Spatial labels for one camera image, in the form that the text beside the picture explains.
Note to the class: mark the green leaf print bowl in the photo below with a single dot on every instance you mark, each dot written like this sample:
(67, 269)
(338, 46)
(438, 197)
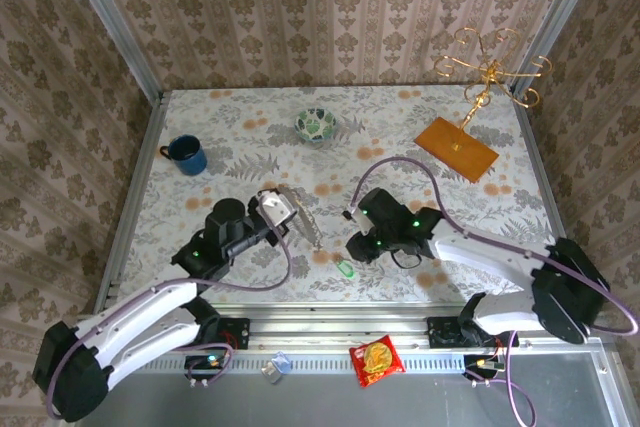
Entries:
(315, 127)

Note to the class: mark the red snack packet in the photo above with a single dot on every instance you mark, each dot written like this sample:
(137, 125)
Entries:
(375, 362)

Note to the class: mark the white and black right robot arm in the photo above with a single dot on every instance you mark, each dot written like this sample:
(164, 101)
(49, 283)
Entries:
(480, 252)

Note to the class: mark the dark blue enamel mug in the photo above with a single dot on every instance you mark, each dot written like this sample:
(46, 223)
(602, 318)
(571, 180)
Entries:
(187, 157)

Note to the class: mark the small blue silver packet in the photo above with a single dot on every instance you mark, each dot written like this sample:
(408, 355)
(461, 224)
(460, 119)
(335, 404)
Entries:
(275, 368)

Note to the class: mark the key with green tag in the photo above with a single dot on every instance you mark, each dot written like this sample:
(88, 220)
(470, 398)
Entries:
(346, 269)

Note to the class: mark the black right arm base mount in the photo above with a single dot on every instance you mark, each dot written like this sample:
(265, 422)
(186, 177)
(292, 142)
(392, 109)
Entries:
(442, 332)

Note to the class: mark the aluminium frame post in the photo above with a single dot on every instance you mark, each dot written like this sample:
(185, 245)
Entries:
(560, 12)
(115, 27)

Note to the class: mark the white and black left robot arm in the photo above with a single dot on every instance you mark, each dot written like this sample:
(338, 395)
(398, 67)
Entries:
(150, 307)

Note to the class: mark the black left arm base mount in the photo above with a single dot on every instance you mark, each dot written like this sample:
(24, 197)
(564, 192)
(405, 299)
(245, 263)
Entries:
(235, 334)

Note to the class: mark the aluminium table edge rail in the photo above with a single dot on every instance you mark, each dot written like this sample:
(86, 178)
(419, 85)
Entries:
(550, 187)
(132, 197)

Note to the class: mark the long aluminium base rail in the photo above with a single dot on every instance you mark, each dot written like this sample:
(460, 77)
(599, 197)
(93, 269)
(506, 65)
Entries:
(340, 329)

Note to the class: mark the grey metal sheet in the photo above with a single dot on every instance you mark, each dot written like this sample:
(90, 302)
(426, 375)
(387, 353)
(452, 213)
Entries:
(350, 407)

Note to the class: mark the small circuit board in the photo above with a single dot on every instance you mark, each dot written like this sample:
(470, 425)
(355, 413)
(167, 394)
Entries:
(480, 362)
(207, 361)

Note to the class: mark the left small circuit board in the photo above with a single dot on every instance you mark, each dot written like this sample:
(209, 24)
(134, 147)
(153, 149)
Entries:
(207, 361)

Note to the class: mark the right small circuit board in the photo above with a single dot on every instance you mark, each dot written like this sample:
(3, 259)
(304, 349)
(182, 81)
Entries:
(480, 362)

